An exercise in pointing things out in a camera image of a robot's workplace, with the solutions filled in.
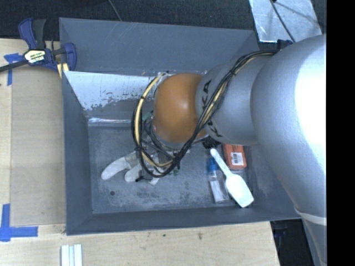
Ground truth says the white rubber glove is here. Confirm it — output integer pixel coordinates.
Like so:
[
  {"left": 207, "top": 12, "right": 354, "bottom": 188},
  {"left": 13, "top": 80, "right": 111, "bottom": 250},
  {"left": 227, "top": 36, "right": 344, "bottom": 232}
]
[{"left": 100, "top": 150, "right": 162, "bottom": 187}]

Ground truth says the clear bottle with blue cap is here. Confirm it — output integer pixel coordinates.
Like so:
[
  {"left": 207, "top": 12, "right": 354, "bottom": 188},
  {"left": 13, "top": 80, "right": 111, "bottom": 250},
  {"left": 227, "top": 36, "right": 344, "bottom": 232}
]
[{"left": 206, "top": 157, "right": 230, "bottom": 204}]

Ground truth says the orange packet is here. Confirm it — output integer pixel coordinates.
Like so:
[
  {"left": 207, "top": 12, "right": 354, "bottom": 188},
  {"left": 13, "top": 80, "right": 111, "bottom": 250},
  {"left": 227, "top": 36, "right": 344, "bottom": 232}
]
[{"left": 222, "top": 144, "right": 248, "bottom": 171}]

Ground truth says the white plastic scoop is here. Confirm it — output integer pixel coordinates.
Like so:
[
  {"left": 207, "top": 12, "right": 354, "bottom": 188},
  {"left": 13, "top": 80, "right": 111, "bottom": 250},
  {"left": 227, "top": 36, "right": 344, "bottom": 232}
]
[{"left": 209, "top": 147, "right": 255, "bottom": 208}]

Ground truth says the grey metal bin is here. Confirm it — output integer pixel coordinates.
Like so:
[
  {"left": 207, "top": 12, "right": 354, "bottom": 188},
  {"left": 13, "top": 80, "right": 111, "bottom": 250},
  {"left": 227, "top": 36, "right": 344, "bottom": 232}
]
[{"left": 58, "top": 17, "right": 302, "bottom": 236}]

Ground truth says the pale wood board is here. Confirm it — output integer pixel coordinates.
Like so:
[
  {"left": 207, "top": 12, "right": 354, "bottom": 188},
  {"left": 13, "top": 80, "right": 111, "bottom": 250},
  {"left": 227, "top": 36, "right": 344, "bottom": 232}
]
[{"left": 10, "top": 68, "right": 68, "bottom": 227}]

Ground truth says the black cylinder on white bracket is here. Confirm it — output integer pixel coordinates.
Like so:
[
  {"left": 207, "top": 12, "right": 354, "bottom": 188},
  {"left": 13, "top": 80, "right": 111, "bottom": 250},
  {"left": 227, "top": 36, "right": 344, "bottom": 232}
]
[{"left": 202, "top": 137, "right": 220, "bottom": 150}]

